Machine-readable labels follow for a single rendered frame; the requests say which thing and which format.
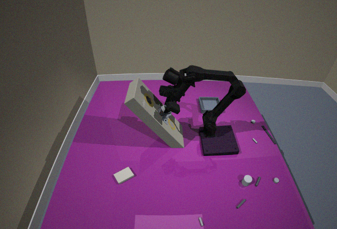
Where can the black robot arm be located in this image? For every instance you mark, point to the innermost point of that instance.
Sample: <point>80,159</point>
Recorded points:
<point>197,74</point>

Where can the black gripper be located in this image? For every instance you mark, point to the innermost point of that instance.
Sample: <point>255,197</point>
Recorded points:
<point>172,105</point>

